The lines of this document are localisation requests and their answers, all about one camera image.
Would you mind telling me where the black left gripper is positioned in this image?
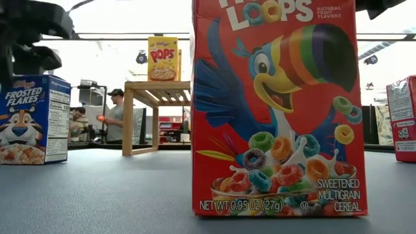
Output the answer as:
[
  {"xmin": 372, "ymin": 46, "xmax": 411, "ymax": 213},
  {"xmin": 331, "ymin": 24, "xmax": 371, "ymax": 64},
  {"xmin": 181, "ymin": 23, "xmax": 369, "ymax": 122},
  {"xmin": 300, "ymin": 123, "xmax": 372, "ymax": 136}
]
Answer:
[{"xmin": 0, "ymin": 0, "xmax": 74, "ymax": 87}]

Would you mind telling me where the blue Frosted Flakes cereal box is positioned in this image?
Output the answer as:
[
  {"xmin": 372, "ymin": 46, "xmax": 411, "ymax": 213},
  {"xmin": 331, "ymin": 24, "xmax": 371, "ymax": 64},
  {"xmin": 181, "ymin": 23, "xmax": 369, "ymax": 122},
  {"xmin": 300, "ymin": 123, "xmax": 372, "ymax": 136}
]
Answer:
[{"xmin": 0, "ymin": 73, "xmax": 72, "ymax": 166}]

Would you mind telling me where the red Froot Loops cereal box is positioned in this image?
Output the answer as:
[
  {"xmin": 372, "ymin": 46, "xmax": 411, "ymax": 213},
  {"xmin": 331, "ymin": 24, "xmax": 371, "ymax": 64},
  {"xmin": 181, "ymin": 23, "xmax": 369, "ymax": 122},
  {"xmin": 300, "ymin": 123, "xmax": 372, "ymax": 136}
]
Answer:
[
  {"xmin": 190, "ymin": 0, "xmax": 370, "ymax": 218},
  {"xmin": 385, "ymin": 75, "xmax": 416, "ymax": 163}
]

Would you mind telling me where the yellow Corn Pops cereal box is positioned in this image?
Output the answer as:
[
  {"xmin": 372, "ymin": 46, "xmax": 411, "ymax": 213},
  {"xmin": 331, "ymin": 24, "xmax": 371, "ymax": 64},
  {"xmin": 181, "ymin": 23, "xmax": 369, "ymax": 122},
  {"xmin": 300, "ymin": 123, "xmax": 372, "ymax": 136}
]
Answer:
[
  {"xmin": 148, "ymin": 36, "xmax": 179, "ymax": 82},
  {"xmin": 177, "ymin": 49, "xmax": 183, "ymax": 82}
]

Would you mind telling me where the wooden slatted shelf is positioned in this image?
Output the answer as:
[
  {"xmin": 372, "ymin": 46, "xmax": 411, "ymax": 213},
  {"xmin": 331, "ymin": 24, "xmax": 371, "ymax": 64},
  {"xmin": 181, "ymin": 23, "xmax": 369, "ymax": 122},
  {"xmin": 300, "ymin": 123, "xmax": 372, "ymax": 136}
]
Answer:
[{"xmin": 122, "ymin": 81, "xmax": 192, "ymax": 157}]

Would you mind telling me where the person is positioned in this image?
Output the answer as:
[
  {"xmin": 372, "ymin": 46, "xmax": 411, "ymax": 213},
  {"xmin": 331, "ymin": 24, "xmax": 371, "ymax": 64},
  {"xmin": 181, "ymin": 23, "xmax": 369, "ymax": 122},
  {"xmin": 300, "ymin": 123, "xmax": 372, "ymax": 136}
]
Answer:
[
  {"xmin": 97, "ymin": 88, "xmax": 125, "ymax": 144},
  {"xmin": 68, "ymin": 107, "xmax": 89, "ymax": 143}
]

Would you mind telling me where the long ceiling light strip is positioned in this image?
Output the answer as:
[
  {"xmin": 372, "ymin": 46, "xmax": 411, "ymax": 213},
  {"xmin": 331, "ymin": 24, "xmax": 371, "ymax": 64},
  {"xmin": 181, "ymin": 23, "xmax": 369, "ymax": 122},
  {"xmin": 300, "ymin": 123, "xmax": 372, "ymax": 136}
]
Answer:
[{"xmin": 42, "ymin": 31, "xmax": 416, "ymax": 42}]

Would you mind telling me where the black room divider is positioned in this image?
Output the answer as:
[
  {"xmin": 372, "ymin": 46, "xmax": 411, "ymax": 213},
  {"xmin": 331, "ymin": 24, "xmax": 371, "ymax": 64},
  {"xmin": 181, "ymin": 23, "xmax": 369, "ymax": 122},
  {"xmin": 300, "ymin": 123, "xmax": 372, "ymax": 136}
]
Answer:
[{"xmin": 361, "ymin": 105, "xmax": 378, "ymax": 146}]

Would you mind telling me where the red storage rack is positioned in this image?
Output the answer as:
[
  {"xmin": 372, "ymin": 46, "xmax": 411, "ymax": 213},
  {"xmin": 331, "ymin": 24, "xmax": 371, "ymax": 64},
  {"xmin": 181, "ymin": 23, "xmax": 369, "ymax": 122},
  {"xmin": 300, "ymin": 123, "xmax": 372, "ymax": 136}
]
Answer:
[{"xmin": 159, "ymin": 116, "xmax": 192, "ymax": 144}]

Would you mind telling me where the grey ceiling duct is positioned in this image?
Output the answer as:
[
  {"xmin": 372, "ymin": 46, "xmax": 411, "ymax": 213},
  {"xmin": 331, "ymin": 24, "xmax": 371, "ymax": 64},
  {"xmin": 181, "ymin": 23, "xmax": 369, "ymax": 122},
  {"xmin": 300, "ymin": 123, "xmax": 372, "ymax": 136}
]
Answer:
[{"xmin": 357, "ymin": 25, "xmax": 416, "ymax": 62}]

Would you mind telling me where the black metal frame stand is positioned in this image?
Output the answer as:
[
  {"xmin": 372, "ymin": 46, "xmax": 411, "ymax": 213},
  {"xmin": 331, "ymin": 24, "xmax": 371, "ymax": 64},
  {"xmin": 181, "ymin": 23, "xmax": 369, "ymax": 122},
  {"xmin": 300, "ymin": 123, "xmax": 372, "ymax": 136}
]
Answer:
[{"xmin": 70, "ymin": 79, "xmax": 108, "ymax": 144}]

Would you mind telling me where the black table frame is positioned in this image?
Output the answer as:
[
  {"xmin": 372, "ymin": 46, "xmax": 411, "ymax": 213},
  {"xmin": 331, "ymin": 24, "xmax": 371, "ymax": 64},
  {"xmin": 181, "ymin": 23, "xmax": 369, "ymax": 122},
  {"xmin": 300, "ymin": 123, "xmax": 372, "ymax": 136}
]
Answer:
[{"xmin": 67, "ymin": 142, "xmax": 396, "ymax": 153}]

